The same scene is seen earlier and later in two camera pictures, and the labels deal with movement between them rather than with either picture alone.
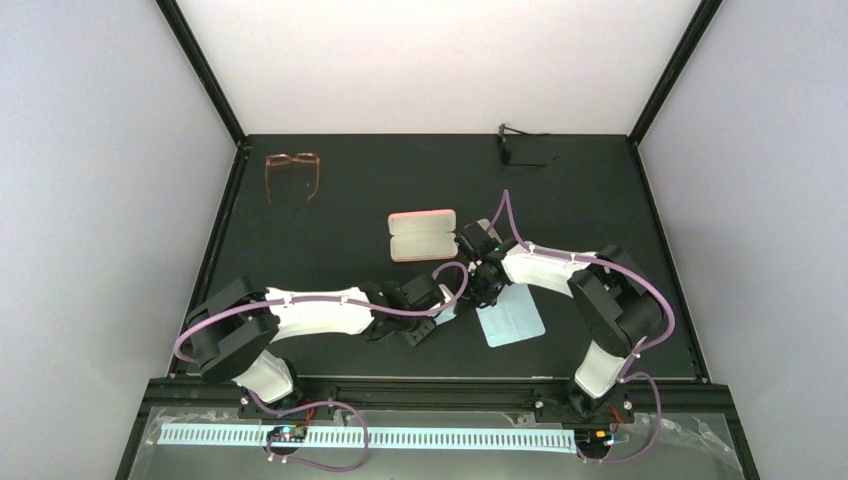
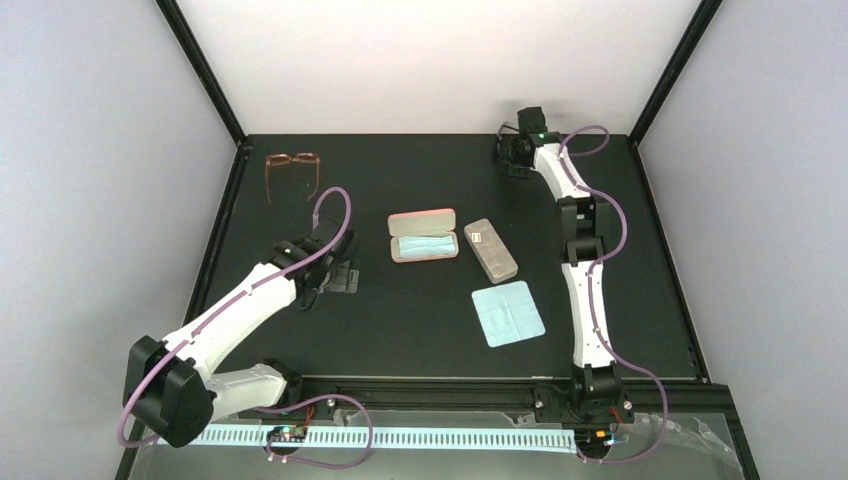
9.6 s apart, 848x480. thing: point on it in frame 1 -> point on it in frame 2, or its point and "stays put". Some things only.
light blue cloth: x=447 y=315 -> x=411 y=246
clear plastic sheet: x=685 y=459 stays put
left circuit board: x=287 y=434 stays put
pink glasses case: x=423 y=235 stays put
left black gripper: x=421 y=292 -> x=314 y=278
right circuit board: x=593 y=438 stays put
